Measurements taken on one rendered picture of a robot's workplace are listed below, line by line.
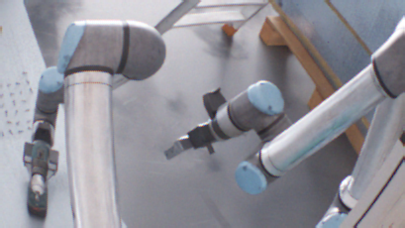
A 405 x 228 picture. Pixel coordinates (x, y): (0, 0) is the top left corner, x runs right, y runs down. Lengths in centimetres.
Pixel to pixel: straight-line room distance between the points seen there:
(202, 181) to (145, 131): 35
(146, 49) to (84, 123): 21
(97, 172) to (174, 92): 215
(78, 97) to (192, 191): 174
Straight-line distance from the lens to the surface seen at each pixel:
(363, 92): 135
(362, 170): 162
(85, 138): 131
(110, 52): 137
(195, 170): 311
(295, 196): 321
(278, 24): 393
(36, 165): 174
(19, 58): 239
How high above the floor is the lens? 222
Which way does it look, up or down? 41 degrees down
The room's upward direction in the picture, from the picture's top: 23 degrees clockwise
